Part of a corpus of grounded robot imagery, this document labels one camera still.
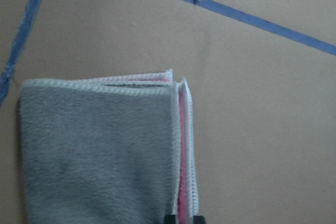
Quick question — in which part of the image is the pink and grey towel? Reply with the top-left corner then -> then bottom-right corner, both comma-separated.
20,70 -> 201,223

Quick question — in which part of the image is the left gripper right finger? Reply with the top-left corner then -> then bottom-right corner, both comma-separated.
193,216 -> 205,224

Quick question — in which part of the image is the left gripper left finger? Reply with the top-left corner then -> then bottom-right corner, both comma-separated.
164,215 -> 177,224

